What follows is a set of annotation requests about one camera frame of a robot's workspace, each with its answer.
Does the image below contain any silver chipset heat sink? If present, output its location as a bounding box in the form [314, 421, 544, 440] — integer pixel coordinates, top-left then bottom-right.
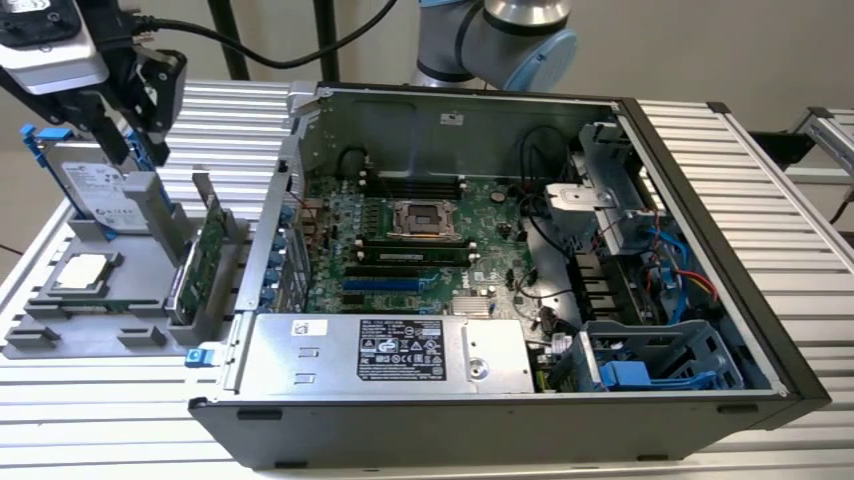
[451, 295, 496, 319]

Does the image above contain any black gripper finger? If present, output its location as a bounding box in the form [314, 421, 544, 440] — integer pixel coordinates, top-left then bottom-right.
[131, 47, 191, 169]
[0, 68, 134, 162]

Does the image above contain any silver metal drive cage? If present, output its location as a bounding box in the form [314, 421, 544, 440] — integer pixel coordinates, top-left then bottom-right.
[544, 122, 670, 257]

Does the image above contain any CPU socket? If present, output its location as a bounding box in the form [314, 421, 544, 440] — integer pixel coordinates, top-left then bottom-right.
[390, 198, 462, 236]

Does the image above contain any green motherboard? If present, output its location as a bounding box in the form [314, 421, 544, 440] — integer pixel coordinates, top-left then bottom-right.
[301, 174, 569, 351]

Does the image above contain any blue data wire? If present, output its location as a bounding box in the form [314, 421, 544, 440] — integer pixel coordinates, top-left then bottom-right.
[645, 224, 696, 324]

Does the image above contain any black expansion slot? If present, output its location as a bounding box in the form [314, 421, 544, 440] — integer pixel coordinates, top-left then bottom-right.
[345, 266, 423, 280]

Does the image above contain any grey parts rack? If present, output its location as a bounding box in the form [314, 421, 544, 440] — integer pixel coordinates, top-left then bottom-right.
[0, 172, 254, 361]

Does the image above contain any silver CPU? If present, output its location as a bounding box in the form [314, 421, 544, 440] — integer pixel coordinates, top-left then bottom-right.
[51, 253, 117, 291]

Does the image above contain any blue expansion slot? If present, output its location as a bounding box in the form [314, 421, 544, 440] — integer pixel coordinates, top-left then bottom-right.
[342, 278, 430, 295]

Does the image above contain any grey-blue plastic disk bay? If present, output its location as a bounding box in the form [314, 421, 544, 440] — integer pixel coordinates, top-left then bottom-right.
[553, 319, 748, 394]

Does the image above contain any hard disk in blue carrier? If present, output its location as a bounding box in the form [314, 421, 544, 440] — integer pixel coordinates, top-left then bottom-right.
[22, 124, 161, 239]

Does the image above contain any black power cable loop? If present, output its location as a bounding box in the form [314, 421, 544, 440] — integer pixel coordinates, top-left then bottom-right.
[518, 124, 577, 221]

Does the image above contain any green RAM stick on rack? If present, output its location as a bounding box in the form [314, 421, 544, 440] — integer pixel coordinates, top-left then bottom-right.
[59, 298, 165, 312]

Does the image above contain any open grey PC case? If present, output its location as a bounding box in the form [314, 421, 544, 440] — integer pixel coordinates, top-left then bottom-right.
[187, 81, 834, 471]

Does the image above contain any green graphics card black shroud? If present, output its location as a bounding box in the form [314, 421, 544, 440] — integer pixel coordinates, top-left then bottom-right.
[165, 171, 234, 329]

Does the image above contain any thick black camera cable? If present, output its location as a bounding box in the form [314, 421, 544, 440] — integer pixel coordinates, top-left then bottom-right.
[133, 0, 409, 70]

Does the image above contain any red and yellow wire bundle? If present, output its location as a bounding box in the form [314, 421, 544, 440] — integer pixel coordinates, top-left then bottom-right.
[678, 268, 721, 302]

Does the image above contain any green RAM stick in slot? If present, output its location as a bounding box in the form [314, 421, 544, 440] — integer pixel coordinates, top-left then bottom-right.
[363, 251, 469, 265]

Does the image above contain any blue plastic bay clip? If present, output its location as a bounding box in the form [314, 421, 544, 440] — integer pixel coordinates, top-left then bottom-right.
[598, 362, 654, 392]

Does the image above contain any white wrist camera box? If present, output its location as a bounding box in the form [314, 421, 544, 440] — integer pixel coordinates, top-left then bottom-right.
[0, 0, 114, 96]

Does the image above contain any black stand pole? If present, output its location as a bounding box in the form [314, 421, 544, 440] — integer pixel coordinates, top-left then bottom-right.
[317, 0, 342, 84]
[206, 0, 254, 81]

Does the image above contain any silver power supply unit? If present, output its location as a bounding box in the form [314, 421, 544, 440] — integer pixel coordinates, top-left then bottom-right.
[237, 313, 540, 396]

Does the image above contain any aluminium side table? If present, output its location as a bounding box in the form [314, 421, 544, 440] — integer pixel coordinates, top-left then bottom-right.
[780, 106, 854, 187]

